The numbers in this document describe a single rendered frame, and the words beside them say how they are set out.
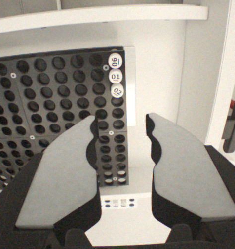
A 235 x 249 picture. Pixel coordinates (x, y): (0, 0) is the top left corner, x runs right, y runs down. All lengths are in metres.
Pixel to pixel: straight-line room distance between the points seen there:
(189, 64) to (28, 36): 0.20
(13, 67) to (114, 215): 0.48
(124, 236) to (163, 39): 0.59
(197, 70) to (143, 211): 0.44
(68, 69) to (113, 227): 0.52
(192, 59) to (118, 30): 0.09
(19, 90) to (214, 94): 0.19
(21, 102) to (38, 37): 0.09
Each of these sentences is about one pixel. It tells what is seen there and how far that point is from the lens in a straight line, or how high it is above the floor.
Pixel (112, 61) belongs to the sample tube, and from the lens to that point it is 0.17.
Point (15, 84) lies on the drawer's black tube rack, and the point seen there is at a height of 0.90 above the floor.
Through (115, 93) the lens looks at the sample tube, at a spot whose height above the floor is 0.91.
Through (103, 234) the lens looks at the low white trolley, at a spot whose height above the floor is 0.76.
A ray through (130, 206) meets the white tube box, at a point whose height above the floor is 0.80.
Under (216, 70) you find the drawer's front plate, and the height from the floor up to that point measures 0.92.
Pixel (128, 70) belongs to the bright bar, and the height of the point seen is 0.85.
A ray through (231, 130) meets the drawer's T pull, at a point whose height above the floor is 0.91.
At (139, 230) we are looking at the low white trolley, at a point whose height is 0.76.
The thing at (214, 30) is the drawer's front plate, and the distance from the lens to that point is 0.20.
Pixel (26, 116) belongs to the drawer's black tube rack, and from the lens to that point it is 0.23.
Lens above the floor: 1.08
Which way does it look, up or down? 60 degrees down
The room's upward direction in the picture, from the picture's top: 176 degrees clockwise
